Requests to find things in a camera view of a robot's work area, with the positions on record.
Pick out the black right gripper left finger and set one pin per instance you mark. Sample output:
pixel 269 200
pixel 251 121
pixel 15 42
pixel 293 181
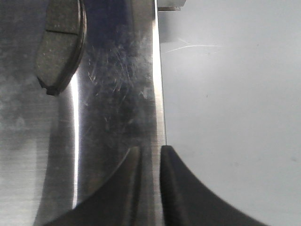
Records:
pixel 97 187

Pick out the brake pad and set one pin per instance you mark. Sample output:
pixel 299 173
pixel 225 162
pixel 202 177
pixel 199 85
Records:
pixel 61 46

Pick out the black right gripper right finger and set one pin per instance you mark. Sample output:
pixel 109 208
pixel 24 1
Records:
pixel 186 201

